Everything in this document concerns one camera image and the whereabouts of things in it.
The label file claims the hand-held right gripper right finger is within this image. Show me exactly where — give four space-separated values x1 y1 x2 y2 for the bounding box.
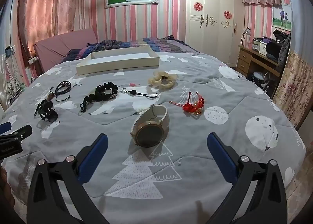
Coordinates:
207 132 288 224

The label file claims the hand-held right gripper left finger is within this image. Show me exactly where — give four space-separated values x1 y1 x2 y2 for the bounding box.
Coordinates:
27 133 110 224

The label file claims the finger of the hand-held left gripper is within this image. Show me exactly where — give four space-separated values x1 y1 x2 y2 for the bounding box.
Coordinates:
0 125 33 143
0 122 13 135

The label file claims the brown stone cord bracelet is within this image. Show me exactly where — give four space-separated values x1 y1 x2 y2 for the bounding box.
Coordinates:
48 88 72 102

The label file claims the black cord bracelet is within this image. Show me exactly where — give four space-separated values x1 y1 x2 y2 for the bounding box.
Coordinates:
55 81 73 93

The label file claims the black scrunchie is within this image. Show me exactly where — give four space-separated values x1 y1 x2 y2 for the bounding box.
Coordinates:
79 82 118 113

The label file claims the white shallow tray box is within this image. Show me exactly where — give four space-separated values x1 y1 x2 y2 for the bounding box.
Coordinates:
76 45 160 76

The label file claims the person's left forearm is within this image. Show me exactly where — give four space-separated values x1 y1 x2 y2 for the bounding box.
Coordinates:
0 165 12 217

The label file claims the black hair claw clip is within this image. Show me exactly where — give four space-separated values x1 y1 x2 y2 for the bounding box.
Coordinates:
34 100 58 123

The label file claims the grey printed blanket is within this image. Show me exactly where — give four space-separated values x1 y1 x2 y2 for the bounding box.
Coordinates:
0 51 306 224

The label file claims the dark blue box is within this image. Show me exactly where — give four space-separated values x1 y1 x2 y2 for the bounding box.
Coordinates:
247 72 262 85

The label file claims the cream flower scrunchie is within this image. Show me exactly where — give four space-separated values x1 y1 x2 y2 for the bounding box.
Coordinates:
148 70 177 90

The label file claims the pink mattress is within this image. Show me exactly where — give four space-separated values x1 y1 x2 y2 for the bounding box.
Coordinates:
33 28 98 73

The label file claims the floral patterned cloth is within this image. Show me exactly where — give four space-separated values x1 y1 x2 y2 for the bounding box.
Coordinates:
273 53 313 126

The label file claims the wooden desk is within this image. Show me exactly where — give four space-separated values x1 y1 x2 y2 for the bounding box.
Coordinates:
236 45 282 92

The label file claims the striped purple quilt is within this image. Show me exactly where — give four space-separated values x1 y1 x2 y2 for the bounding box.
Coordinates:
61 35 198 63

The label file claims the cream wardrobe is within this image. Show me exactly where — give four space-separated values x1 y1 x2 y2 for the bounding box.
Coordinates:
180 0 245 68

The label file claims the black bag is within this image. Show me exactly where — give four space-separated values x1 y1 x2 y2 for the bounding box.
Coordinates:
265 29 291 68

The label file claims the desk lamp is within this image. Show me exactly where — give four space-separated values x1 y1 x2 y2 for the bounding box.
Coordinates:
241 27 252 48

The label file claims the pink window curtain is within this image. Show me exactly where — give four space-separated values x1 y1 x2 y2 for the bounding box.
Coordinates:
17 0 86 53

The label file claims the framed couple photo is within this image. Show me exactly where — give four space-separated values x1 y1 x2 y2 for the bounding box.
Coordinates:
272 3 292 31

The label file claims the red knotted cord bracelet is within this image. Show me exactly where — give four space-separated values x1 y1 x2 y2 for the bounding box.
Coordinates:
170 92 205 115

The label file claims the white strap gold wristwatch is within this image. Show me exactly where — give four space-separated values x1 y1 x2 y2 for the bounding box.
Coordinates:
130 104 170 148

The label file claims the black cord pendant necklace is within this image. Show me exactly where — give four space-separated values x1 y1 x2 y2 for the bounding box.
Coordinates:
121 88 160 98

